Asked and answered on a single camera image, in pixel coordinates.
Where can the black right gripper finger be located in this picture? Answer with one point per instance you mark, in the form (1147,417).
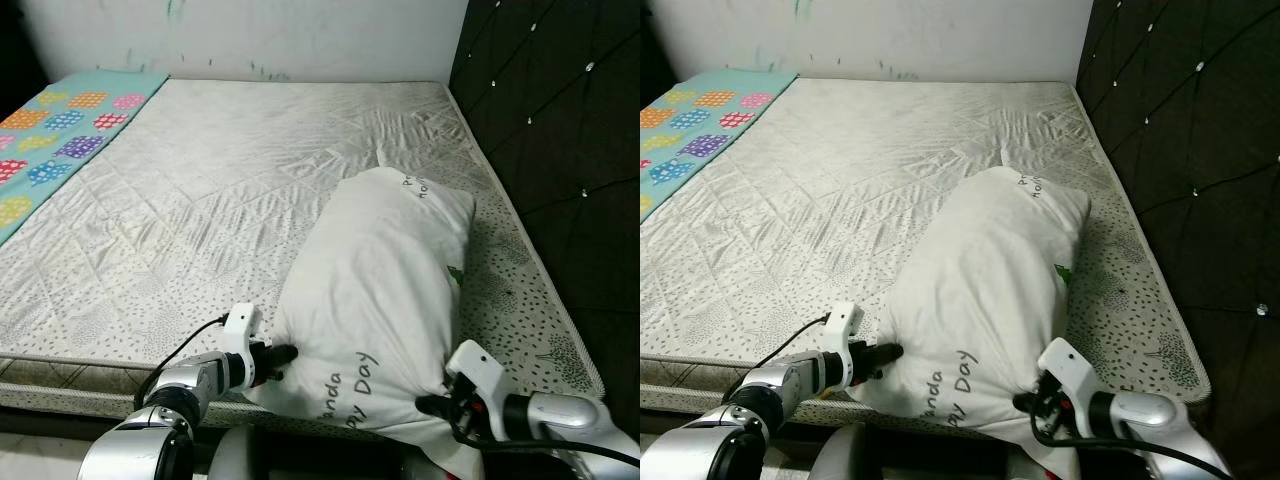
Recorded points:
(1030,404)
(435,407)

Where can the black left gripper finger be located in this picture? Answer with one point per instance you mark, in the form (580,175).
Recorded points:
(282,355)
(886,353)

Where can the white printed pillow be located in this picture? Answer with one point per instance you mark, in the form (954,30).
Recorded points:
(985,280)
(370,280)

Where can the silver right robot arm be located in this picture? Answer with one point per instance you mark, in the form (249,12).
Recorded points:
(570,420)
(1160,425)

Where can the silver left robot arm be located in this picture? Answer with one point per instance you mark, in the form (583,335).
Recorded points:
(760,400)
(170,395)

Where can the grey left robot leg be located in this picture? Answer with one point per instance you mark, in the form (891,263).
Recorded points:
(838,460)
(235,460)

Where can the grey quilted mattress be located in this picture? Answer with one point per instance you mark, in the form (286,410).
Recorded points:
(200,200)
(830,200)

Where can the teal blanket with coloured hearts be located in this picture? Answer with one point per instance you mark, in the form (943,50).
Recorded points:
(700,130)
(60,140)

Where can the black tufted headboard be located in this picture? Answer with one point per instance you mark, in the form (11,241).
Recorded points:
(1190,150)
(570,150)

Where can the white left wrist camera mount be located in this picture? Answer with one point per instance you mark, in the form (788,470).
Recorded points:
(843,335)
(240,335)

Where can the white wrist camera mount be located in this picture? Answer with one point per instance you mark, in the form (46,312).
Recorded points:
(843,335)
(475,370)
(1068,368)
(240,335)

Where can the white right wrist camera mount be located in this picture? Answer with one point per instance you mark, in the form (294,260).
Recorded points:
(475,370)
(1068,368)

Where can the black bed frame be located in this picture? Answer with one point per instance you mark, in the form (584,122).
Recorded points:
(60,425)
(700,420)

